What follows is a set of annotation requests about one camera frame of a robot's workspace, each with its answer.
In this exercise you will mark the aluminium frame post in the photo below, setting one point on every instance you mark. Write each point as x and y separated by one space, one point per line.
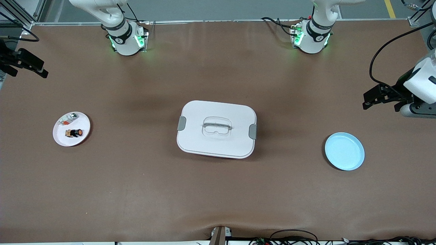
20 13

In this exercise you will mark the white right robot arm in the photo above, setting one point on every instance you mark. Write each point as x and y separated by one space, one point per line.
122 41

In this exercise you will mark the aluminium table edge rail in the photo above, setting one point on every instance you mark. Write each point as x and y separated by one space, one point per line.
204 21

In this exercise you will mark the light blue round plate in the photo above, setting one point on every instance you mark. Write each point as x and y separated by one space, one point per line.
344 151

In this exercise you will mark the white lidded storage box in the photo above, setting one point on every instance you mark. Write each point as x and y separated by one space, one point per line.
216 143

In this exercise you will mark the orange push-button switch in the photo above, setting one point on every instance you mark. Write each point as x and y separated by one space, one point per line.
74 133

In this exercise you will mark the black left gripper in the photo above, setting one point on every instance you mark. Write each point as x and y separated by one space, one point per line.
399 89

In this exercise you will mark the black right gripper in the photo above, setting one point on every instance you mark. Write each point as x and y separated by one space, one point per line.
7 57

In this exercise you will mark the brown table cover mat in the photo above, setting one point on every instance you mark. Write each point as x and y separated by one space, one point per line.
218 194

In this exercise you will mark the small silver red switch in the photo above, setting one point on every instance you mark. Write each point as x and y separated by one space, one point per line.
69 118

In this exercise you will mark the white round plate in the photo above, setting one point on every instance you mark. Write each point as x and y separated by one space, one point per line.
73 141

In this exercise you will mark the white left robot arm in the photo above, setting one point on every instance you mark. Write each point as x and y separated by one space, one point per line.
311 39

